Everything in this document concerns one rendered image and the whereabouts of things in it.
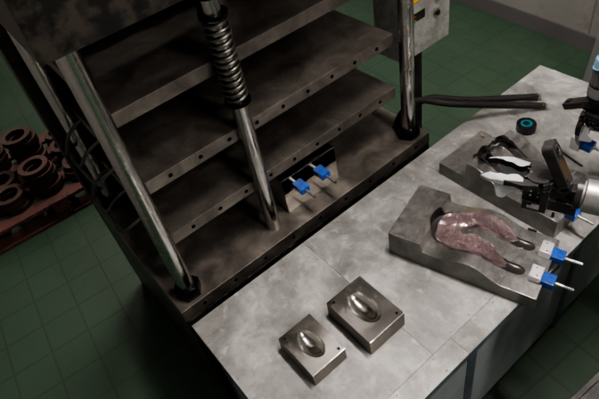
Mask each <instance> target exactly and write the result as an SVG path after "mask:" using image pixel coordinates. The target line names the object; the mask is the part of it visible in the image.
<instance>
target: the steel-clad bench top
mask: <svg viewBox="0 0 599 399"><path fill-rule="evenodd" d="M588 84H589V83H588V82H585V81H583V80H580V79H577V78H574V77H571V76H568V75H566V74H563V73H561V72H558V71H556V70H553V69H549V68H547V67H544V66H541V65H540V66H538V67H537V68H536V69H534V70H533V71H531V72H530V73H529V74H528V75H527V76H526V77H524V78H523V79H521V80H520V81H519V82H517V83H516V84H515V85H513V86H512V87H510V88H509V89H508V90H506V91H505V92H504V93H502V94H501V95H508V94H541V99H540V100H532V101H517V102H547V103H548V108H547V109H546V110H533V109H485V108H483V109H481V110H480V111H478V112H477V113H476V114H474V115H473V116H472V117H470V118H469V119H467V120H466V121H465V122H463V123H462V125H460V126H459V127H457V128H456V129H455V130H453V131H452V132H451V133H449V134H448V135H446V136H445V137H444V138H442V139H441V140H439V141H438V142H436V143H435V144H434V145H432V146H431V147H430V148H429V149H428V150H426V151H425V152H424V153H422V154H421V155H420V156H418V157H417V158H416V159H414V160H413V161H411V162H410V163H409V164H407V165H406V166H405V167H403V168H402V169H400V170H399V171H398V172H397V173H396V174H394V175H393V176H392V177H390V178H389V179H388V180H386V181H385V182H384V183H382V184H381V185H379V186H378V187H377V188H375V189H374V190H373V191H371V192H370V193H368V194H367V195H366V196H364V197H363V198H362V199H361V200H360V201H358V202H357V203H356V204H354V205H353V206H352V207H350V208H349V209H347V210H346V211H345V212H343V213H342V214H341V215H339V216H338V217H336V218H335V219H334V220H332V221H331V222H330V223H329V224H328V225H326V226H325V227H324V228H322V229H321V230H320V231H318V232H317V233H315V234H314V235H313V236H311V237H310V238H309V239H307V240H306V241H304V242H303V243H302V244H300V245H299V246H298V247H296V248H295V249H294V250H293V251H292V252H290V253H289V254H288V255H286V256H285V257H283V258H282V259H281V260H279V261H278V262H277V263H275V264H274V265H272V266H271V267H270V268H268V269H267V270H266V271H264V272H263V273H262V274H261V275H260V276H258V277H257V278H256V279H254V280H253V281H251V282H250V283H249V284H247V285H246V286H244V287H243V288H242V289H240V290H239V291H237V292H236V293H235V294H233V295H232V296H231V297H229V298H228V299H227V300H226V301H225V302H223V303H222V304H221V305H219V306H218V307H216V308H215V309H214V310H212V311H211V312H210V313H208V314H207V315H205V316H204V317H203V318H201V319H200V320H199V321H197V322H196V323H195V324H194V325H193V326H192V327H193V328H194V330H195V331H196V332H197V334H198V335H199V336H200V337H201V339H202V340H203V341H204V343H205V344H206V345H207V347H208V348H209V349H210V351H211V352H212V353H213V354H214V355H215V356H216V357H217V359H218V360H219V362H220V363H221V364H222V365H223V367H224V368H225V369H226V371H227V372H228V373H229V375H230V376H231V377H232V379H233V380H234V381H235V383H236V384H237V385H238V387H239V388H240V389H241V390H242V391H243V393H244V394H245V395H246V396H247V397H248V399H425V398H426V397H427V396H428V395H429V394H430V393H431V392H432V391H433V390H434V389H435V388H436V387H437V386H438V385H439V384H440V383H441V382H442V381H443V380H444V379H445V378H446V377H447V376H448V375H449V374H450V373H451V372H452V371H453V370H454V369H455V368H456V367H457V366H458V365H459V364H460V363H461V362H462V361H463V360H464V359H465V358H466V357H467V356H468V355H469V354H470V353H471V352H472V351H473V350H474V349H475V348H476V347H477V346H478V345H479V344H480V343H481V342H482V341H483V340H484V339H485V338H486V337H487V336H488V335H489V334H490V333H491V332H492V331H493V330H494V329H495V328H496V326H497V325H498V324H499V323H500V322H501V321H502V320H503V319H504V318H505V317H506V316H507V315H508V314H509V313H510V312H511V311H512V310H513V309H514V308H515V307H516V306H517V305H518V304H519V303H516V302H514V301H512V300H510V299H507V298H505V297H501V296H499V295H496V294H494V293H491V292H489V291H486V290H484V289H481V288H478V287H476V286H473V285H471V284H469V283H467V282H464V281H460V280H458V279H456V278H453V277H451V276H448V275H446V274H444V273H440V272H438V271H435V270H433V269H431V268H429V267H426V266H423V265H419V264H417V263H415V262H413V261H410V260H408V259H405V258H403V257H401V256H397V255H395V254H392V253H390V246H389V234H388V232H389V231H390V229H391V227H392V226H393V224H394V223H395V222H396V221H397V219H398V217H399V216H400V214H401V212H402V211H403V209H404V208H405V206H406V204H407V203H408V201H409V200H410V199H411V198H412V196H413V195H414V193H415V191H416V190H417V188H418V186H419V185H420V184H421V185H424V186H427V187H431V188H433V189H436V190H439V191H443V192H447V193H450V196H451V200H452V202H454V203H457V204H460V205H464V206H468V207H474V208H486V209H491V210H495V211H497V212H500V213H502V214H504V215H505V216H507V217H509V218H510V219H512V220H513V221H514V222H515V223H517V224H518V225H520V226H521V227H523V228H525V229H527V230H528V227H529V228H532V227H531V226H529V225H527V224H525V223H523V222H522V221H521V220H519V219H517V218H515V217H514V216H511V215H510V214H508V213H506V212H504V210H502V209H500V208H498V207H496V206H494V205H493V204H491V203H489V202H488V201H486V200H484V199H483V198H481V197H479V196H478V195H476V194H474V193H472V192H471V191H468V190H467V189H465V188H464V187H462V186H461V185H459V184H457V183H455V182H453V181H451V180H450V179H448V178H446V177H445V176H443V175H441V174H440V173H439V162H440V161H441V160H443V159H444V158H446V157H447V156H448V155H450V154H451V153H452V152H453V151H455V150H456V149H458V148H459V147H460V146H462V145H463V144H464V143H466V142H467V141H468V140H470V139H471V138H472V137H473V136H475V135H476V134H477V133H478V132H479V131H483V132H485V133H487V134H490V135H492V136H494V137H498V136H500V135H502V134H505V133H506V132H507V131H509V130H513V131H514V132H516V130H515V127H516V122H517V120H518V119H520V118H533V119H534V120H536V122H537V128H536V132H535V133H534V134H531V135H524V137H525V138H527V139H528V140H529V141H530V142H531V143H532V144H533V145H534V146H535V147H536V148H537V149H538V150H539V151H540V152H541V148H542V147H543V144H544V141H545V140H550V139H554V138H556V139H557V142H558V143H559V144H560V146H561V150H562V151H563V152H565V153H566V154H567V155H569V156H570V157H572V158H573V159H575V160H576V161H577V162H578V163H580V164H581V165H583V167H581V166H579V165H578V164H576V163H575V162H573V161H572V160H571V159H569V158H567V157H566V156H564V155H563V156H564V158H565V160H566V163H567V165H568V167H569V168H572V169H574V170H576V171H579V172H581V173H583V174H585V175H588V176H590V177H592V178H594V179H595V180H598V181H599V152H598V151H595V150H592V151H591V152H590V153H588V152H586V151H583V150H579V151H575V150H573V149H571V148H569V146H570V139H571V137H572V136H573V135H574V134H575V128H576V125H577V123H578V118H579V115H580V113H581V111H582V110H583V109H574V110H565V109H564V108H563V106H562V104H563V103H564V102H565V101H566V100H567V99H569V98H577V97H585V96H587V88H588ZM541 153H542V152H541ZM581 215H582V216H583V217H585V218H586V219H588V220H590V221H592V222H593V223H595V224H594V225H591V224H588V223H586V221H585V222H584V221H582V220H581V219H579V218H578V219H577V220H576V221H574V222H572V221H571V222H570V223H569V224H568V225H567V226H566V227H565V228H564V229H563V230H562V231H561V232H560V233H559V234H558V235H557V236H556V237H555V239H557V240H560V243H559V246H558V248H559V249H562V250H565V251H567V254H566V256H567V255H568V254H569V253H570V252H571V251H572V250H573V249H574V248H575V247H577V245H578V244H579V243H580V242H581V241H582V240H583V239H585V238H586V236H587V235H588V234H589V233H590V232H591V231H593V230H594V228H595V227H596V226H597V225H598V224H599V216H594V215H590V214H587V213H583V212H581ZM532 229H534V228H532ZM358 276H361V277H362V278H363V279H364V280H366V281H367V282H368V283H369V284H371V285H372V286H373V287H374V288H375V289H377V290H378V291H379V292H380V293H381V294H383V295H384V296H385V297H386V298H387V299H388V300H389V301H390V302H391V303H393V304H394V305H395V306H396V307H398V308H399V309H400V310H401V311H402V312H404V313H405V325H404V326H403V327H402V328H401V329H399V330H398V331H397V332H396V333H395V334H394V335H393V336H392V337H391V338H389V339H388V340H387V341H386V342H385V343H384V344H383V345H382V346H380V347H379V348H378V349H377V350H376V351H375V352H374V353H373V354H370V353H369V352H368V351H366V350H365V349H364V348H363V347H362V346H361V345H360V344H359V343H358V342H357V341H356V340H355V339H354V338H353V337H352V336H351V335H350V334H348V332H347V331H345V330H344V329H343V328H342V327H341V326H340V325H339V323H337V322H336V321H335V320H334V319H333V318H332V317H331V316H330V315H329V313H328V308H327V304H326V303H327V302H328V301H329V300H331V299H332V298H333V297H334V296H336V295H337V294H338V293H339V292H341V291H342V290H343V289H344V288H346V287H347V286H348V285H349V284H350V283H351V282H352V281H353V280H355V279H356V278H357V277H358ZM308 314H311V315H312V316H313V317H314V318H315V319H316V320H317V321H318V322H319V323H320V324H321V325H322V326H323V327H324V328H325V329H326V330H327V331H328V332H329V333H330V334H331V335H332V336H333V337H334V338H335V339H337V340H338V341H339V342H340V343H341V344H342V345H343V346H344V347H345V349H346V354H347V358H346V359H345V360H344V361H343V362H342V363H341V364H340V365H338V366H337V367H336V368H335V369H334V370H333V371H332V372H331V373H329V374H328V375H327V376H326V377H325V378H324V379H323V380H321V381H320V382H319V383H318V384H317V385H316V386H315V384H314V383H313V382H312V381H311V380H310V379H309V378H308V377H307V376H306V374H305V373H304V372H303V371H302V370H301V369H300V368H299V367H298V365H297V364H296V363H295V362H294V361H293V360H292V359H291V358H290V357H289V355H287V354H286V353H285V352H284V351H283V350H282V348H281V345H280V342H279V339H278V338H280V337H281V336H282V335H284V334H285V333H286V332H287V331H288V330H290V329H291V328H292V327H294V326H295V325H296V324H297V323H298V322H300V321H301V320H302V319H303V318H305V317H306V316H307V315H308Z"/></svg>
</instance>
